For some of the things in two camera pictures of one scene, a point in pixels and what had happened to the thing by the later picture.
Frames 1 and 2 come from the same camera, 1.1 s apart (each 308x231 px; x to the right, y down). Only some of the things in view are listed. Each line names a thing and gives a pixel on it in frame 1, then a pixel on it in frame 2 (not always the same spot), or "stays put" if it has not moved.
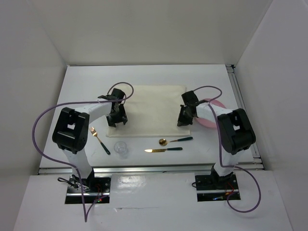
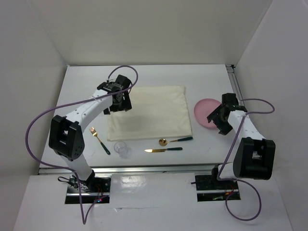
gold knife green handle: x=158 y=150 stays put
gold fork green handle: x=94 y=134 stays put
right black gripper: x=182 y=121 to x=224 y=129
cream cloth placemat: x=152 y=110 stays put
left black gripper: x=121 y=118 to x=124 y=105
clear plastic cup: x=121 y=147 stays put
